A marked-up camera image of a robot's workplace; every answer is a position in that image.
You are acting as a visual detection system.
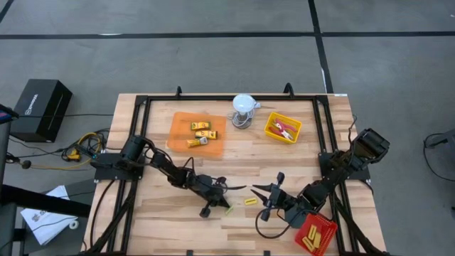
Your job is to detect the orange yellow crayon box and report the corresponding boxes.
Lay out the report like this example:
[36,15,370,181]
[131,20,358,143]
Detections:
[186,136,209,149]

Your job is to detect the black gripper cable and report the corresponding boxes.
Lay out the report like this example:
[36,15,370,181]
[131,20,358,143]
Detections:
[179,156,228,189]
[255,208,307,240]

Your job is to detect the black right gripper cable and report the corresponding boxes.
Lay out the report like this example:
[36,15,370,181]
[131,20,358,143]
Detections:
[255,208,307,240]

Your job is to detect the red plastic basket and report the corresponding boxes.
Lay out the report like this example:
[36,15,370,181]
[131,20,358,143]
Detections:
[294,212,338,256]

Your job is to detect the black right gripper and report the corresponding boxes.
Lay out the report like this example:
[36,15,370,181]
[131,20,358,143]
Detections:
[250,171,296,223]

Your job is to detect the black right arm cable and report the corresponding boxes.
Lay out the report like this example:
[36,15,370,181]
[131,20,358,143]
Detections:
[348,113,358,144]

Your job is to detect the white lamp cable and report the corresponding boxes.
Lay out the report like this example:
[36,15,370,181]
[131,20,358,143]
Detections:
[226,102,262,129]

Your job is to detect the red handled wire stripper pliers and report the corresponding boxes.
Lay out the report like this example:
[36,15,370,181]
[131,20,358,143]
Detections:
[272,119,298,133]

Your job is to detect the dark device with screen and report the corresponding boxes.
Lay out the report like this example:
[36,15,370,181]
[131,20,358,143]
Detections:
[0,104,19,124]

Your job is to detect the orange translucent plastic tray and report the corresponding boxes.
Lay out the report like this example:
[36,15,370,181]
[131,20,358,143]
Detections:
[166,111,228,158]

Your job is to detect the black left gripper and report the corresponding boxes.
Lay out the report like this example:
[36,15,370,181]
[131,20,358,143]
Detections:
[197,176,248,219]

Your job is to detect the white paper sheets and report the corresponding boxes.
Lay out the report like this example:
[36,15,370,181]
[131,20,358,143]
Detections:
[20,185,79,246]

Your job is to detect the black cardboard box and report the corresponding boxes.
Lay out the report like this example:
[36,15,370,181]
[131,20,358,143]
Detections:
[9,78,73,143]

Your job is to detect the black floor cable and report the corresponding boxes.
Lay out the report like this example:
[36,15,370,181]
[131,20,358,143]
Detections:
[422,132,455,183]

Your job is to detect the black metal table frame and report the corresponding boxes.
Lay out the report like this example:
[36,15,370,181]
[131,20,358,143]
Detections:
[83,92,392,256]

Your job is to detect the yellow plastic basket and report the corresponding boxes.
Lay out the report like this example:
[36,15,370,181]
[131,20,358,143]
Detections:
[263,111,303,145]

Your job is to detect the white bulb wooden base lamp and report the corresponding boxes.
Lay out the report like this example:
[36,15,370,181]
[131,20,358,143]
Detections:
[231,93,262,129]

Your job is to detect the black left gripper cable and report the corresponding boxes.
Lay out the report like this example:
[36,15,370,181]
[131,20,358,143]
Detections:
[179,156,228,189]

